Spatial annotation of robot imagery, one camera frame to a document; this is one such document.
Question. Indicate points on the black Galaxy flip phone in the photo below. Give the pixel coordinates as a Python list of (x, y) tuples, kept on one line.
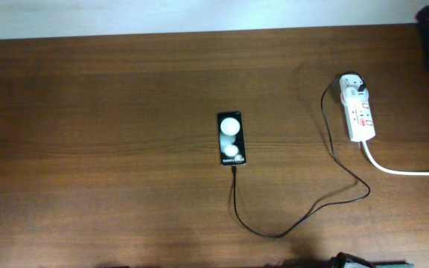
[(231, 139)]

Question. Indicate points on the white USB charger plug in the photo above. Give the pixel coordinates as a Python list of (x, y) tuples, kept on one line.
[(353, 89)]

